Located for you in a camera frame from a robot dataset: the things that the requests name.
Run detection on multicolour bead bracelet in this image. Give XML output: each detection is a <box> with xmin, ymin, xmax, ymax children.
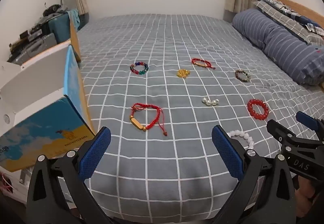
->
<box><xmin>130</xmin><ymin>62</ymin><xmax>149</xmax><ymax>75</ymax></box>

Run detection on white bead bracelet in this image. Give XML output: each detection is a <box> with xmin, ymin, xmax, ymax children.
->
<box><xmin>228</xmin><ymin>130</ymin><xmax>254</xmax><ymax>150</ymax></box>

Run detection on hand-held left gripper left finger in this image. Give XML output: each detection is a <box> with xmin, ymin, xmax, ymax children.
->
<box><xmin>26</xmin><ymin>126</ymin><xmax>112</xmax><ymax>224</ymax></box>

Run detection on navy and white patterned pillow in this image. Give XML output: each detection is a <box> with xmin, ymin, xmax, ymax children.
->
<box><xmin>261</xmin><ymin>0</ymin><xmax>324</xmax><ymax>36</ymax></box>

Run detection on heap of black cables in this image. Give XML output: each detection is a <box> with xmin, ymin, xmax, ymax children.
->
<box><xmin>42</xmin><ymin>3</ymin><xmax>67</xmax><ymax>17</ymax></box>

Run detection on red cable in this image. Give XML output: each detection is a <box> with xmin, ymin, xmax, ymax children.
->
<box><xmin>0</xmin><ymin>172</ymin><xmax>14</xmax><ymax>193</ymax></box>

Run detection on wooden headboard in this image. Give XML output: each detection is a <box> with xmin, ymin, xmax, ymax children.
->
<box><xmin>275</xmin><ymin>0</ymin><xmax>324</xmax><ymax>27</ymax></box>

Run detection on blue and yellow cardboard box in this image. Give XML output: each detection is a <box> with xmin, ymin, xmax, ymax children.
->
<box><xmin>0</xmin><ymin>20</ymin><xmax>97</xmax><ymax>172</ymax></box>

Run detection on blue striped bolster pillow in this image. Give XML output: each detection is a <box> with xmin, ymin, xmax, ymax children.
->
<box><xmin>232</xmin><ymin>9</ymin><xmax>324</xmax><ymax>85</ymax></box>

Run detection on brown and green bead bracelet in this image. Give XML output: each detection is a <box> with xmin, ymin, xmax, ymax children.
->
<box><xmin>234</xmin><ymin>69</ymin><xmax>252</xmax><ymax>83</ymax></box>

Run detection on teal cloth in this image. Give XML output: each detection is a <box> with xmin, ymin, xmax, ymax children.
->
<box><xmin>67</xmin><ymin>10</ymin><xmax>81</xmax><ymax>28</ymax></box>

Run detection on large red cord bracelet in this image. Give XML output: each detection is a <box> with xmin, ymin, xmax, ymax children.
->
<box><xmin>130</xmin><ymin>103</ymin><xmax>167</xmax><ymax>136</ymax></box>

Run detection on bed with grey grid sheet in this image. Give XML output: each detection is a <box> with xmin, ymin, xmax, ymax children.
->
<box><xmin>76</xmin><ymin>14</ymin><xmax>324</xmax><ymax>224</ymax></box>

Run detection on pearl bead bracelet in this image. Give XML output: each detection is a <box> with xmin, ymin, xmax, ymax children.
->
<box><xmin>202</xmin><ymin>97</ymin><xmax>220</xmax><ymax>107</ymax></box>

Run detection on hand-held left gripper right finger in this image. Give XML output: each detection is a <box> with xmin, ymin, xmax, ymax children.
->
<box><xmin>211</xmin><ymin>125</ymin><xmax>296</xmax><ymax>224</ymax></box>

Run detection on person's right hand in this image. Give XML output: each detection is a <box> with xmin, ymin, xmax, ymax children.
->
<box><xmin>295</xmin><ymin>175</ymin><xmax>321</xmax><ymax>205</ymax></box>

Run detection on red bead bracelet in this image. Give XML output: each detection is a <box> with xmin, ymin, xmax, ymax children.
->
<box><xmin>247</xmin><ymin>99</ymin><xmax>269</xmax><ymax>121</ymax></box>

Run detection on teal suitcase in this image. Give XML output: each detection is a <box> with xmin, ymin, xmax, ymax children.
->
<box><xmin>48</xmin><ymin>12</ymin><xmax>76</xmax><ymax>44</ymax></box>

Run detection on grey hard case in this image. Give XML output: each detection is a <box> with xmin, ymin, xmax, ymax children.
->
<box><xmin>7</xmin><ymin>33</ymin><xmax>57</xmax><ymax>64</ymax></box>

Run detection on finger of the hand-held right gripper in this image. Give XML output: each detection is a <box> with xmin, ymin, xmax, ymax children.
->
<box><xmin>296</xmin><ymin>111</ymin><xmax>324</xmax><ymax>136</ymax></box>
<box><xmin>266</xmin><ymin>119</ymin><xmax>324</xmax><ymax>149</ymax></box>

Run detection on small red cord bracelet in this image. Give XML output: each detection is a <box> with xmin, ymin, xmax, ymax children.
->
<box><xmin>191</xmin><ymin>58</ymin><xmax>216</xmax><ymax>70</ymax></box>

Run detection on yellow bead bracelet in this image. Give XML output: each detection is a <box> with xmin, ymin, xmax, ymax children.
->
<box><xmin>176</xmin><ymin>69</ymin><xmax>191</xmax><ymax>79</ymax></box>

